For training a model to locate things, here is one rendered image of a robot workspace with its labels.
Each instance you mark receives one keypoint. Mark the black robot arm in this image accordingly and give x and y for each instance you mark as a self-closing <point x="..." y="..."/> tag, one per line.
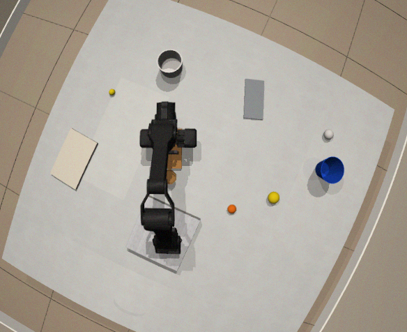
<point x="161" y="133"/>

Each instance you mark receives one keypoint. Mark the orange-brown ball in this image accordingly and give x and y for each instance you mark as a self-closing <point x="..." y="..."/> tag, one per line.
<point x="232" y="208"/>

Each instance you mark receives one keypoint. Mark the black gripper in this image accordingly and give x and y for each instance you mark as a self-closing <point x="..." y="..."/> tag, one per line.
<point x="185" y="138"/>

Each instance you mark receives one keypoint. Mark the small white ball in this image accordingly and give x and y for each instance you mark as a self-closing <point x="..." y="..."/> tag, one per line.
<point x="328" y="134"/>

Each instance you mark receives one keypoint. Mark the grey cylindrical cup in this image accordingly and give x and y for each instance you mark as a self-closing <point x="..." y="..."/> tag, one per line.
<point x="170" y="63"/>

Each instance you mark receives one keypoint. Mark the beige flat rectangular block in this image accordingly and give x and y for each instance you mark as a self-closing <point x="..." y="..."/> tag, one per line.
<point x="73" y="158"/>

